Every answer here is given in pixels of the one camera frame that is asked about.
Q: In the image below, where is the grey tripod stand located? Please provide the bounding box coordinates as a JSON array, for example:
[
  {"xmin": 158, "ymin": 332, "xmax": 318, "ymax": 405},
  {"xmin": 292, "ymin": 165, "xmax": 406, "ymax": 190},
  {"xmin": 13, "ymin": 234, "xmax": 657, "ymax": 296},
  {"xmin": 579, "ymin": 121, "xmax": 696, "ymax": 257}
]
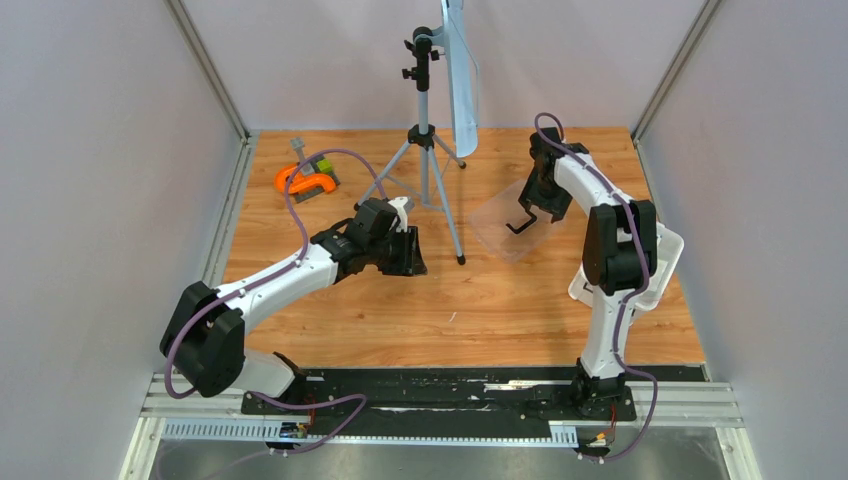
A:
[{"xmin": 354, "ymin": 26, "xmax": 466, "ymax": 265}]

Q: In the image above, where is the clear plastic lid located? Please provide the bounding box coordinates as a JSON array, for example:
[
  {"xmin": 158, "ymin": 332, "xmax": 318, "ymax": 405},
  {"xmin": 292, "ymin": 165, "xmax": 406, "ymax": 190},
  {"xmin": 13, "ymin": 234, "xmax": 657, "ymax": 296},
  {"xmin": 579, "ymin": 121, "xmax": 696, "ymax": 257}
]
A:
[{"xmin": 468, "ymin": 180, "xmax": 566, "ymax": 263}]

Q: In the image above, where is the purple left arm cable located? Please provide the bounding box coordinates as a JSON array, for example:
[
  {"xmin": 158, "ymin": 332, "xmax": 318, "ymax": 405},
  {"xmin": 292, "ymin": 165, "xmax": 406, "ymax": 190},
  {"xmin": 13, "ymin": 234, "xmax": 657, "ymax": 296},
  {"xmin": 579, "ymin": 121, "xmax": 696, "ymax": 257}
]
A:
[{"xmin": 148, "ymin": 148, "xmax": 392, "ymax": 480}]

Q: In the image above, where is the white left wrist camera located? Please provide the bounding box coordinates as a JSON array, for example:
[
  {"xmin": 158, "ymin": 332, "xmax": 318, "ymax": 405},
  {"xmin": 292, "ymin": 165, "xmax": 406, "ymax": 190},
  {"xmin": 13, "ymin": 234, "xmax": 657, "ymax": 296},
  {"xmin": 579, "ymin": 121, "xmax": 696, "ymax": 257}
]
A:
[{"xmin": 388, "ymin": 196, "xmax": 415, "ymax": 232}]

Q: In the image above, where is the orange grey toy fixture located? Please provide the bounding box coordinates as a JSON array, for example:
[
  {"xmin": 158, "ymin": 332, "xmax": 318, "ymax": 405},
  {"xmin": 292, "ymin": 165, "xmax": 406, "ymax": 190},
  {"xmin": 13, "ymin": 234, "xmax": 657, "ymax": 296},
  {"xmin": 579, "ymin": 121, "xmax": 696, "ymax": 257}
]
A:
[{"xmin": 273, "ymin": 137, "xmax": 341, "ymax": 203}]

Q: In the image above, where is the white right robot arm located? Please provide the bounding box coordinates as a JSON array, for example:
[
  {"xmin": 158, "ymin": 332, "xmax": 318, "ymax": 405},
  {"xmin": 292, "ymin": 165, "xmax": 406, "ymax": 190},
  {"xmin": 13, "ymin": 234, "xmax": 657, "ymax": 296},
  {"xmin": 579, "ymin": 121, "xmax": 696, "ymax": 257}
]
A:
[{"xmin": 518, "ymin": 127, "xmax": 657, "ymax": 418}]

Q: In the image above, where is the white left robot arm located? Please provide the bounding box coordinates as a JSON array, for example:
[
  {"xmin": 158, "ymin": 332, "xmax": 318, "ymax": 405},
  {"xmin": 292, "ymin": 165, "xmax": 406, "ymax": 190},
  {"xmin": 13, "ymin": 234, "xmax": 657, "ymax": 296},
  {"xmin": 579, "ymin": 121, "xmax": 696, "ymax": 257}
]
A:
[{"xmin": 160, "ymin": 197, "xmax": 427, "ymax": 413}]

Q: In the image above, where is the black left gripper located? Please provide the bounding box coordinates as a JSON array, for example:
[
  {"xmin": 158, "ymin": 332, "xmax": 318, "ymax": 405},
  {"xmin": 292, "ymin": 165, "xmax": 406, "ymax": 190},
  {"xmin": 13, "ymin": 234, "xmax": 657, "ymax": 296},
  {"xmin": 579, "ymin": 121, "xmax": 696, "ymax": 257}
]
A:
[{"xmin": 367, "ymin": 225, "xmax": 429, "ymax": 277}]

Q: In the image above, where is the white tablet panel on tripod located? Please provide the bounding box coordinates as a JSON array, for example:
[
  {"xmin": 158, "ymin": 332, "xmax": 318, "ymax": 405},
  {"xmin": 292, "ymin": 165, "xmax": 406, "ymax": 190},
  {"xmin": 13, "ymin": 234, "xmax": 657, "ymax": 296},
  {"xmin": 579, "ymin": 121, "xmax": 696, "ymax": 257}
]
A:
[{"xmin": 441, "ymin": 0, "xmax": 479, "ymax": 158}]

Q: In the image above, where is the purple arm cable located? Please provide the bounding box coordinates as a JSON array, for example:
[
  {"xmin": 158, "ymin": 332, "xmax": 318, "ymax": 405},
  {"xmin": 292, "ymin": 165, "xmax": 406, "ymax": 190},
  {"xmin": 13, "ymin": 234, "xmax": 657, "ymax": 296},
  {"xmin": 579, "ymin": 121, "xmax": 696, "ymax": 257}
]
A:
[
  {"xmin": 533, "ymin": 112, "xmax": 660, "ymax": 463},
  {"xmin": 148, "ymin": 148, "xmax": 392, "ymax": 480}
]

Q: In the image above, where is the white plastic box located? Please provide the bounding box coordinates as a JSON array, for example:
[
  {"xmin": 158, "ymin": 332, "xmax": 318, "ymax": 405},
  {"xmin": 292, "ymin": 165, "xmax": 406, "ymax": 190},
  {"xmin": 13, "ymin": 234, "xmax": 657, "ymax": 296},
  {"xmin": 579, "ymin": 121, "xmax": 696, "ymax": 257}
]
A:
[{"xmin": 568, "ymin": 222, "xmax": 685, "ymax": 317}]

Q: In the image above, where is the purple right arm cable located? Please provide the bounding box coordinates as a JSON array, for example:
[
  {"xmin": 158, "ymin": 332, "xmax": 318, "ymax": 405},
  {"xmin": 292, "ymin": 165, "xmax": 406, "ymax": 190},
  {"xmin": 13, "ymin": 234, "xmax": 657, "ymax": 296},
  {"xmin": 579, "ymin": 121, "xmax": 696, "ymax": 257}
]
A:
[{"xmin": 533, "ymin": 112, "xmax": 660, "ymax": 463}]

